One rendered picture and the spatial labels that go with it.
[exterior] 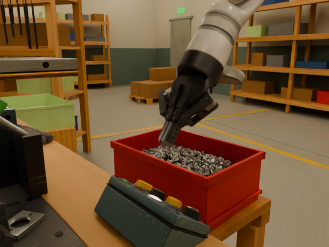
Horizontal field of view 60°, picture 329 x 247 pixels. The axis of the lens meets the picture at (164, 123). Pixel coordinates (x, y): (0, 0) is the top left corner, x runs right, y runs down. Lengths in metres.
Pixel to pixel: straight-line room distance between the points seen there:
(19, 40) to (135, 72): 7.46
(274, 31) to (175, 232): 5.94
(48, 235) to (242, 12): 0.46
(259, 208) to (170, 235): 0.38
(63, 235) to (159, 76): 6.58
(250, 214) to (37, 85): 2.69
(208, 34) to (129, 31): 9.83
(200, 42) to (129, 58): 9.80
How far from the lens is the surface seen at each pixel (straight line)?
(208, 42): 0.49
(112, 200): 0.43
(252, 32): 6.51
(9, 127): 0.51
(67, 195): 0.54
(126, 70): 10.24
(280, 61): 6.02
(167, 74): 7.07
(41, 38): 3.10
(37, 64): 0.50
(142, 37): 10.51
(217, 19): 0.52
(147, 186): 0.46
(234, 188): 0.62
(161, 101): 0.51
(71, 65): 0.52
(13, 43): 3.29
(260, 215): 0.73
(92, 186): 0.56
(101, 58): 9.33
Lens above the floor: 1.14
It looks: 14 degrees down
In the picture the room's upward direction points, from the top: straight up
